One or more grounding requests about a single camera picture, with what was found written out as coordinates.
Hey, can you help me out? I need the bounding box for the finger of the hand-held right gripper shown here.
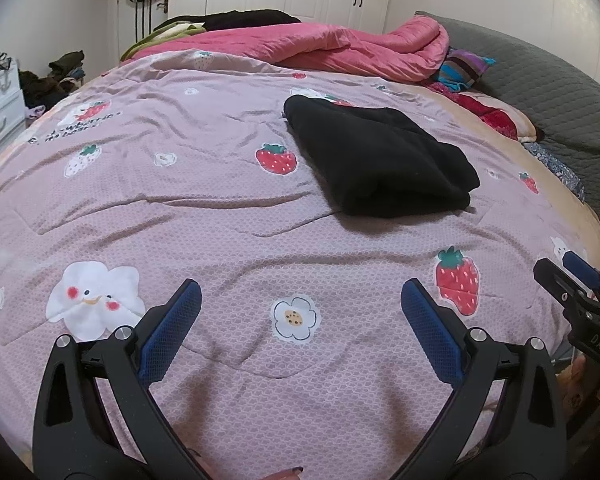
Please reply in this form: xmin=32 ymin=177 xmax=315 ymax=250
xmin=533 ymin=258 xmax=592 ymax=308
xmin=562 ymin=251 xmax=600 ymax=306

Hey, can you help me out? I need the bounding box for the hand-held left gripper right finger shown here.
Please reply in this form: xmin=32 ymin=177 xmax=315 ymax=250
xmin=400 ymin=279 xmax=568 ymax=480

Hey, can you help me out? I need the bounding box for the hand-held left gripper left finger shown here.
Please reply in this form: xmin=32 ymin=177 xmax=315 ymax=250
xmin=32 ymin=279 xmax=211 ymax=480

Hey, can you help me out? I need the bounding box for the black sweater with orange cuffs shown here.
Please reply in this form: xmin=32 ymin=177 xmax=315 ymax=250
xmin=283 ymin=95 xmax=481 ymax=219

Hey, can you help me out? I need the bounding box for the pile of dark clothes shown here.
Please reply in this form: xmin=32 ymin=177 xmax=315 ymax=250
xmin=19 ymin=50 xmax=86 ymax=113

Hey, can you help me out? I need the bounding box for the blue patterned cloth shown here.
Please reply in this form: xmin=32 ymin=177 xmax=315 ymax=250
xmin=522 ymin=141 xmax=586 ymax=201

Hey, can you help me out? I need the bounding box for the pink strawberry printed quilt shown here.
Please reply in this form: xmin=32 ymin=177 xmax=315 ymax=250
xmin=0 ymin=50 xmax=600 ymax=480

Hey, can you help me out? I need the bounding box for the red cloth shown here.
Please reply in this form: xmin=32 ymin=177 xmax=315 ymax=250
xmin=425 ymin=82 xmax=521 ymax=141

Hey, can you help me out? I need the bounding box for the grey quilted headboard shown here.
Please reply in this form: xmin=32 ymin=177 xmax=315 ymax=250
xmin=415 ymin=10 xmax=600 ymax=233

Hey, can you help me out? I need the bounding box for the striped pillow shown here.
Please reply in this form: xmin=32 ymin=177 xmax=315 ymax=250
xmin=437 ymin=47 xmax=496 ymax=92

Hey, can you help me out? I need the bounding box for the white drawer chest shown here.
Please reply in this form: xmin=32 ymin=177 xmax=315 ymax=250
xmin=0 ymin=60 xmax=27 ymax=161

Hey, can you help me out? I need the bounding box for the green blanket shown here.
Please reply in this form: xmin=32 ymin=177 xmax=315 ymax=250
xmin=120 ymin=22 xmax=206 ymax=61

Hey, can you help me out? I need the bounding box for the pink comforter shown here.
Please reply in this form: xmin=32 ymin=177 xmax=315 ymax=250
xmin=130 ymin=15 xmax=451 ymax=83

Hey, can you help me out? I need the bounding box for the white door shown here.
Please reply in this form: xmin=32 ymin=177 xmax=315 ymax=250
xmin=107 ymin=0 xmax=173 ymax=61

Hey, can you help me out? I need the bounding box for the black garment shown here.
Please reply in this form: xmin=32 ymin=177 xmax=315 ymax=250
xmin=155 ymin=9 xmax=302 ymax=33

